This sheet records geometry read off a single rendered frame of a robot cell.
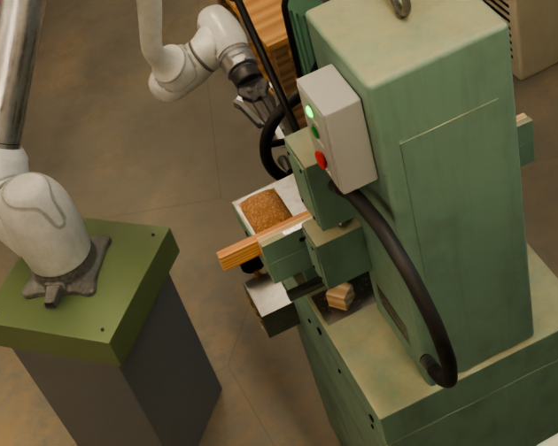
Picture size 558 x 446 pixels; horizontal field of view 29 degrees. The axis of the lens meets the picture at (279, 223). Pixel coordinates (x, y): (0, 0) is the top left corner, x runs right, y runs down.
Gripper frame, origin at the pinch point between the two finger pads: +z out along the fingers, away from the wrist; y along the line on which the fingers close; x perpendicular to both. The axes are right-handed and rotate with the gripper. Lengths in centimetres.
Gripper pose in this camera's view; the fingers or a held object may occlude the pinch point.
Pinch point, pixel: (278, 133)
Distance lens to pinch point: 264.7
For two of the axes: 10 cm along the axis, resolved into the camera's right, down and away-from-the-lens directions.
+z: 4.3, 8.1, -4.0
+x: 0.8, 4.1, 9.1
